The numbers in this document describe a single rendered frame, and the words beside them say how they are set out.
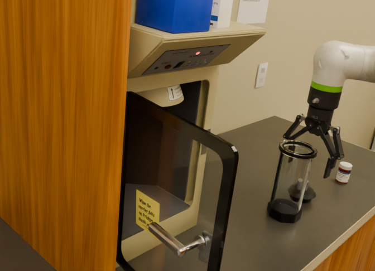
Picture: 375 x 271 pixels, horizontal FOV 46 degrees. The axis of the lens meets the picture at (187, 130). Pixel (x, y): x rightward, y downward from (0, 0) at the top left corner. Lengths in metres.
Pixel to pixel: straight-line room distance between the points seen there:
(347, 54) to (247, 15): 0.67
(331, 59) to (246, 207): 0.51
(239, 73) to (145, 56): 1.19
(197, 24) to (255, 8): 1.12
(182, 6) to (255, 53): 1.25
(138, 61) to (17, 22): 0.30
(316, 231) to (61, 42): 0.89
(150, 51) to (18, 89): 0.36
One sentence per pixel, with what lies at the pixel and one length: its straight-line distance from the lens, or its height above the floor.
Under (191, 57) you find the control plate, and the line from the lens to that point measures 0.89.
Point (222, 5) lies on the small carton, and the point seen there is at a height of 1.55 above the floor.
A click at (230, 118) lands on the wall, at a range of 1.99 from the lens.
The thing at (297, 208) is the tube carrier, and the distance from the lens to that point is 1.35.
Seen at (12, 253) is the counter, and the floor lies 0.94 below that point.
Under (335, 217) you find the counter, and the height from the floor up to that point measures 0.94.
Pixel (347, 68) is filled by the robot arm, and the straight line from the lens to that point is 1.32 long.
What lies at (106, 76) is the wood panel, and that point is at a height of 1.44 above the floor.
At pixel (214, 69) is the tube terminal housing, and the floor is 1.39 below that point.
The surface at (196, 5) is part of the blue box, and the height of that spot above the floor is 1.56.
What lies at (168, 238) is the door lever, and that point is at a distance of 0.74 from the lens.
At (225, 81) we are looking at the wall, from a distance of 1.88.
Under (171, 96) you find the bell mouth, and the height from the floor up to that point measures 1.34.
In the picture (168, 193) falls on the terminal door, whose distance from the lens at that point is 0.78.
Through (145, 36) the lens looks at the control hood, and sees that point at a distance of 0.78.
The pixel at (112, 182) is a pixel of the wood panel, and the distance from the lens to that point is 0.81.
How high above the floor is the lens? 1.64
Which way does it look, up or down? 22 degrees down
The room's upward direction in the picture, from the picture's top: 7 degrees clockwise
